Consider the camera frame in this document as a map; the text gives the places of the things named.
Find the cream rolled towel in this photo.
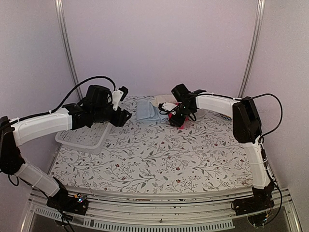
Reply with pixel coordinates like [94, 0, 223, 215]
[154, 95, 177, 105]

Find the left aluminium frame post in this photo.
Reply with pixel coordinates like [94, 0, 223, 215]
[55, 0, 79, 86]

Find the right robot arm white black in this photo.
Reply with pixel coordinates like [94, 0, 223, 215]
[159, 84, 275, 216]

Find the white ceramic bowl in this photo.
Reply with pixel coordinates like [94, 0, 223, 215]
[194, 109, 206, 121]

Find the aluminium frame post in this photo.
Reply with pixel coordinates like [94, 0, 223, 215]
[55, 0, 79, 86]
[238, 0, 266, 98]

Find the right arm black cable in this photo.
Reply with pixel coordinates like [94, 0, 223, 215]
[251, 93, 283, 143]

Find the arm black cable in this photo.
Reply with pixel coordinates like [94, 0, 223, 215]
[14, 76, 117, 121]
[251, 93, 283, 143]

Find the right aluminium frame post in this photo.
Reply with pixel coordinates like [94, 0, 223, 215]
[238, 0, 266, 98]

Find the pink towel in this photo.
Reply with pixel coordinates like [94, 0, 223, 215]
[169, 103, 190, 128]

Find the light blue towel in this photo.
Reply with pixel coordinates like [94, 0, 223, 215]
[136, 100, 169, 122]

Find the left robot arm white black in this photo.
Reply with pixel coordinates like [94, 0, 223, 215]
[0, 85, 131, 215]

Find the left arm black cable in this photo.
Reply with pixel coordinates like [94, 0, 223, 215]
[14, 76, 117, 121]

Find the aluminium front rail base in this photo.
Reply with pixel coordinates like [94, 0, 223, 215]
[21, 186, 305, 232]

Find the red white patterned ball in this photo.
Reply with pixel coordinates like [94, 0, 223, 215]
[219, 114, 232, 121]

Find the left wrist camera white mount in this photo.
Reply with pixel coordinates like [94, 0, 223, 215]
[112, 86, 128, 111]

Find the white plastic basket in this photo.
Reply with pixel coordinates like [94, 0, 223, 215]
[55, 122, 112, 155]

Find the floral patterned table mat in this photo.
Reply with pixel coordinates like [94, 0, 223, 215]
[49, 95, 273, 194]

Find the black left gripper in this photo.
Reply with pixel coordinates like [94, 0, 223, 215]
[93, 106, 132, 127]

